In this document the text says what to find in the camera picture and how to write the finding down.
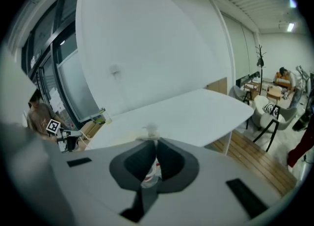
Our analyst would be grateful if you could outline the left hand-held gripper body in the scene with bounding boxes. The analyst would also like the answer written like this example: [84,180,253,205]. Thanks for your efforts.
[45,119,74,152]

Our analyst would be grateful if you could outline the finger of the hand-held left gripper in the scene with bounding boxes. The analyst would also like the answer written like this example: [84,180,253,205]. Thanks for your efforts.
[66,130,83,151]

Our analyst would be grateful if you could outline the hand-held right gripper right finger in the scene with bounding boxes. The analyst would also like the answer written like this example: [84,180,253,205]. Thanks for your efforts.
[156,138,200,194]

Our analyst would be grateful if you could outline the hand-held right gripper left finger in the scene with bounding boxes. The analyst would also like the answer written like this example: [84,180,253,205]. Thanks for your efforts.
[108,139,158,223]

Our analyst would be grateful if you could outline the beige drawstring cloth bag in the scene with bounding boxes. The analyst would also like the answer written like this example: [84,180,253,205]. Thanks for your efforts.
[78,122,162,148]

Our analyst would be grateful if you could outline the person's left forearm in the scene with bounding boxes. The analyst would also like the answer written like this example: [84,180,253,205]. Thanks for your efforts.
[40,131,59,145]

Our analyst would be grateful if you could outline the clear water jug red cap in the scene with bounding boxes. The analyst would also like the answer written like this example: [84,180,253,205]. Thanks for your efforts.
[140,160,163,189]

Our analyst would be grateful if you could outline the frosted glass panel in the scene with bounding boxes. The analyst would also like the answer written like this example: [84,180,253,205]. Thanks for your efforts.
[55,30,105,123]

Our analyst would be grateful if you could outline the white table leg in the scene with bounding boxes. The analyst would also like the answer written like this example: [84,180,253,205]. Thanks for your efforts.
[224,131,233,157]

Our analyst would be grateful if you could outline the wooden slatted platform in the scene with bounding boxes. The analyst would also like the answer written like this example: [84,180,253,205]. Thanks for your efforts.
[203,128,299,197]

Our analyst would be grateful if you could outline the grey chair black legs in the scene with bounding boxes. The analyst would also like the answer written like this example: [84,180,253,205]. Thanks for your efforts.
[232,84,254,106]

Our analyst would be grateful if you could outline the striped cushion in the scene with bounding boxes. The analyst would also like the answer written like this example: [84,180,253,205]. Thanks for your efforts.
[262,101,278,117]

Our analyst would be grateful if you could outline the small wooden rack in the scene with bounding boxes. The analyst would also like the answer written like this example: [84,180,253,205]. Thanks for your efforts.
[242,79,261,94]

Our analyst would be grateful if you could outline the white armchair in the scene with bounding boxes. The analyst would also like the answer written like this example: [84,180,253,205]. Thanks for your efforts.
[252,94,299,152]

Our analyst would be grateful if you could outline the wooden coffee table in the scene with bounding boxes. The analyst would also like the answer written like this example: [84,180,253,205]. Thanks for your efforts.
[265,86,283,105]

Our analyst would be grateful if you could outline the black coat rack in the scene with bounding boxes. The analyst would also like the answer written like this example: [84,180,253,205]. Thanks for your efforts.
[254,44,267,91]

